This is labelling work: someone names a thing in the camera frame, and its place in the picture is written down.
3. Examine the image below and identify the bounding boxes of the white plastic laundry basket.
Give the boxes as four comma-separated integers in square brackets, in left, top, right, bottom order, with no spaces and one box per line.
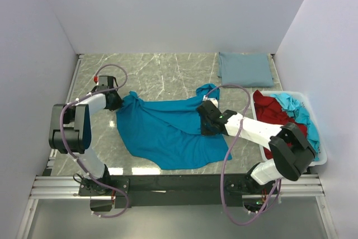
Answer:
[251,91,327,166]

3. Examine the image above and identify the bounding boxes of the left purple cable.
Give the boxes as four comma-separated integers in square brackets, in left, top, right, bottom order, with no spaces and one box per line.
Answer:
[60,64,131,219]

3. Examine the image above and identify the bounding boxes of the teal blue t-shirt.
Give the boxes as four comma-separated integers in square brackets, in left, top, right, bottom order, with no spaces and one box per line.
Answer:
[116,83,228,170]

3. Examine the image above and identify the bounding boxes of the light blue t-shirt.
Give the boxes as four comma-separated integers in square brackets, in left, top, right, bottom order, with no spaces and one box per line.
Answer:
[270,93,320,153]

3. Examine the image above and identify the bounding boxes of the black mounting beam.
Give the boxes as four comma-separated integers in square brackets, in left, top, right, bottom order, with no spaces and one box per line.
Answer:
[78,174,269,212]

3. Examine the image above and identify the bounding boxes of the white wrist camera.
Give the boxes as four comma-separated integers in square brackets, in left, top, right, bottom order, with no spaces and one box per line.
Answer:
[93,76,116,88]
[202,95,219,108]

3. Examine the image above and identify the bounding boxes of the folded grey-blue t-shirt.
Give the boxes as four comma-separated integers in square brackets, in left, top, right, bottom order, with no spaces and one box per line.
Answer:
[218,52,274,87]

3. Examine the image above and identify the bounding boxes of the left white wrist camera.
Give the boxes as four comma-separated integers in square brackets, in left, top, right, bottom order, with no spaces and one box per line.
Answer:
[93,76,116,88]

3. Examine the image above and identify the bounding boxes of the red t-shirt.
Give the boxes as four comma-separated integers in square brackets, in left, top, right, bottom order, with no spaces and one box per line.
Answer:
[253,90,308,161]

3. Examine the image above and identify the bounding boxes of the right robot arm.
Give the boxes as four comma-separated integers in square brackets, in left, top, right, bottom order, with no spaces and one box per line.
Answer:
[196,100,317,194]

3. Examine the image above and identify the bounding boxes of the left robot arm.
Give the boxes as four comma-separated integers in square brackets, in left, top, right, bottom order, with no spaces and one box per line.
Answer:
[49,76,123,195]

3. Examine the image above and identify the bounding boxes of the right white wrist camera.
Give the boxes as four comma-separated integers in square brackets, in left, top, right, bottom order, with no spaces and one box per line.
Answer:
[202,95,219,108]

